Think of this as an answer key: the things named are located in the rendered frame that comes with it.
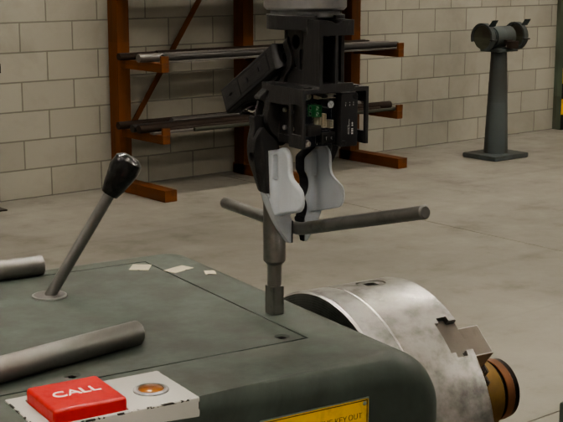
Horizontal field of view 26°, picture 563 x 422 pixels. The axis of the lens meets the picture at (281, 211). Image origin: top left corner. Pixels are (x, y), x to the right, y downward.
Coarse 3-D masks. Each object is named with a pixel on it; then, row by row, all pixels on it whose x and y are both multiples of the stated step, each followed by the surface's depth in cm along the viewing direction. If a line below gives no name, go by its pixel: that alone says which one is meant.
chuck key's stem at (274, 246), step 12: (264, 204) 118; (264, 216) 118; (264, 228) 118; (264, 240) 118; (276, 240) 118; (264, 252) 118; (276, 252) 118; (276, 264) 118; (276, 276) 119; (276, 288) 119; (276, 300) 119; (276, 312) 120
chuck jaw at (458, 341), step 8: (440, 328) 132; (448, 328) 133; (456, 328) 133; (464, 328) 136; (472, 328) 136; (448, 336) 132; (456, 336) 132; (464, 336) 135; (472, 336) 135; (480, 336) 136; (448, 344) 131; (456, 344) 132; (464, 344) 132; (472, 344) 134; (480, 344) 135; (456, 352) 131; (480, 352) 134; (488, 352) 135; (480, 360) 135
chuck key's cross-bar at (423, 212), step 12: (228, 204) 125; (240, 204) 123; (252, 216) 121; (348, 216) 107; (360, 216) 105; (372, 216) 103; (384, 216) 102; (396, 216) 100; (408, 216) 99; (420, 216) 98; (300, 228) 113; (312, 228) 111; (324, 228) 110; (336, 228) 108; (348, 228) 107
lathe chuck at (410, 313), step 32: (352, 288) 136; (384, 288) 136; (416, 288) 137; (384, 320) 130; (416, 320) 131; (448, 320) 133; (416, 352) 128; (448, 352) 130; (448, 384) 128; (480, 384) 129; (448, 416) 126; (480, 416) 129
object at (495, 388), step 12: (492, 360) 149; (492, 372) 146; (504, 372) 147; (492, 384) 145; (504, 384) 147; (516, 384) 147; (492, 396) 144; (504, 396) 145; (516, 396) 147; (492, 408) 145; (504, 408) 147; (516, 408) 148
